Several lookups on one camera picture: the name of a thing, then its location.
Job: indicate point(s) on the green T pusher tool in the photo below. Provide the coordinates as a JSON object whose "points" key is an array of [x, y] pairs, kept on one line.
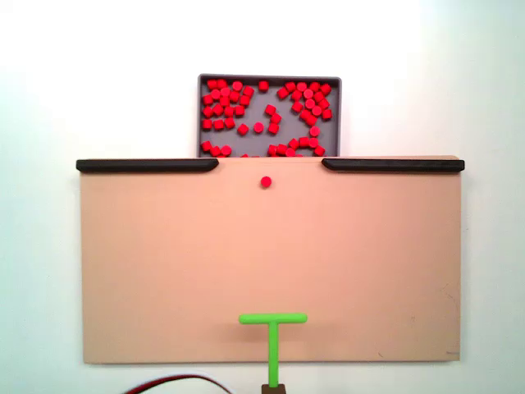
{"points": [[273, 349]]}

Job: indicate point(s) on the black edge rail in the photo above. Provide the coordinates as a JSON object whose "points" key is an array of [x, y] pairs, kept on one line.
{"points": [[143, 165], [393, 165]]}

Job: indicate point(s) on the grey rectangular container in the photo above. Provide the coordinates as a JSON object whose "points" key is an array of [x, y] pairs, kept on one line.
{"points": [[258, 141]]}

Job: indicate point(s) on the tan flat work board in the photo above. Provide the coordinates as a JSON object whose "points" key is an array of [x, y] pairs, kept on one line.
{"points": [[205, 267]]}

